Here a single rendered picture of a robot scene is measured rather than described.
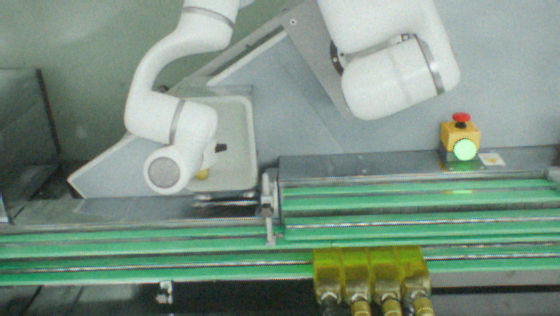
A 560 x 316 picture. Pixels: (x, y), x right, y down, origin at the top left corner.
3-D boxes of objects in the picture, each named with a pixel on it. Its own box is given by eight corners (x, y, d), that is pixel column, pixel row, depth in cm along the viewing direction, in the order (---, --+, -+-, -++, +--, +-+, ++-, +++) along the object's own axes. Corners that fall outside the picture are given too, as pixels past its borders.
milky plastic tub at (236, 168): (189, 175, 136) (183, 192, 128) (177, 87, 126) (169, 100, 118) (260, 172, 135) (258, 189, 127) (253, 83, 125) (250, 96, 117)
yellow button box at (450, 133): (438, 148, 131) (446, 162, 124) (440, 118, 128) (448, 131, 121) (468, 147, 131) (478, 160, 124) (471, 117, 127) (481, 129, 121)
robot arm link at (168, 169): (155, 95, 83) (217, 111, 83) (171, 91, 93) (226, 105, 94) (135, 190, 86) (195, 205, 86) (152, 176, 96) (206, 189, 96)
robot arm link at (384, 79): (332, 55, 96) (331, 80, 81) (406, 23, 92) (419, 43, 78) (354, 105, 99) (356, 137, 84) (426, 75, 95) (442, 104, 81)
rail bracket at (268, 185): (265, 225, 126) (262, 258, 115) (260, 159, 119) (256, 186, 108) (278, 225, 126) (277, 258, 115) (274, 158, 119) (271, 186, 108)
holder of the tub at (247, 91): (193, 193, 139) (188, 209, 132) (178, 87, 127) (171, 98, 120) (261, 190, 138) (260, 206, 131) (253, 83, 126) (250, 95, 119)
